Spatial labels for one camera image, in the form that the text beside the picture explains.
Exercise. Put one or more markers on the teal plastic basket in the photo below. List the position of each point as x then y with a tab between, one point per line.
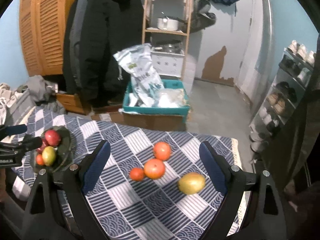
133	105

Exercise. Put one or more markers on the small orange tangerine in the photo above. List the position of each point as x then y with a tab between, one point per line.
137	174

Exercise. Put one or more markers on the wooden shelf rack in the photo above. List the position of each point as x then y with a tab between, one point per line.
168	41

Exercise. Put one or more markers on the grey clothes pile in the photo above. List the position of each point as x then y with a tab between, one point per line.
37	91

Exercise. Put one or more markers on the brown cardboard box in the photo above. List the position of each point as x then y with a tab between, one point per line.
152	122

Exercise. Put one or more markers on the small green yellow mango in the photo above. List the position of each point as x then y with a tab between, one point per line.
49	155

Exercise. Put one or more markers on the black hanging jacket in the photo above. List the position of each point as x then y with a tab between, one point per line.
95	31

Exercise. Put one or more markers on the clear plastic bag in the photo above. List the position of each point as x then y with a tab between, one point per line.
171	98

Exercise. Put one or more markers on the blue white patterned tablecloth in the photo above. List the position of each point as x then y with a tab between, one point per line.
149	209

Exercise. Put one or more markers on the orange tangerine far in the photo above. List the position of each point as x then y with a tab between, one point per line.
162	151

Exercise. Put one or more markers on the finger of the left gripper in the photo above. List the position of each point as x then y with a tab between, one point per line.
25	145
6	131

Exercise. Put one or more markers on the wooden louvered wardrobe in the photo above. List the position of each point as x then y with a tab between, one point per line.
42	30

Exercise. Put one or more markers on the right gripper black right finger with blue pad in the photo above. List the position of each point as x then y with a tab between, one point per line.
263	217

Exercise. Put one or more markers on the dark glass fruit plate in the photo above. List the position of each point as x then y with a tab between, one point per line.
64	153

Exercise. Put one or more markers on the white pot on shelf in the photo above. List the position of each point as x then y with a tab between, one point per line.
168	24

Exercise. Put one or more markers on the white patterned storage box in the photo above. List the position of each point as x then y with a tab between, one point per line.
167	64

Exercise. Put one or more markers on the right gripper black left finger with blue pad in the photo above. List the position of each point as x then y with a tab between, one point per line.
43	215

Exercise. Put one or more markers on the small wooden drawer box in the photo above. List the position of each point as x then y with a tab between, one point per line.
73	103

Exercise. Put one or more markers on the shoe rack with shoes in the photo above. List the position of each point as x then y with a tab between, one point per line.
283	95

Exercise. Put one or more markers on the white printed rice bag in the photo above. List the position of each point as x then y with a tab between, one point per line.
145	80

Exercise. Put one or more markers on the small red apple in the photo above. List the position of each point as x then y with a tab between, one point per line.
52	137

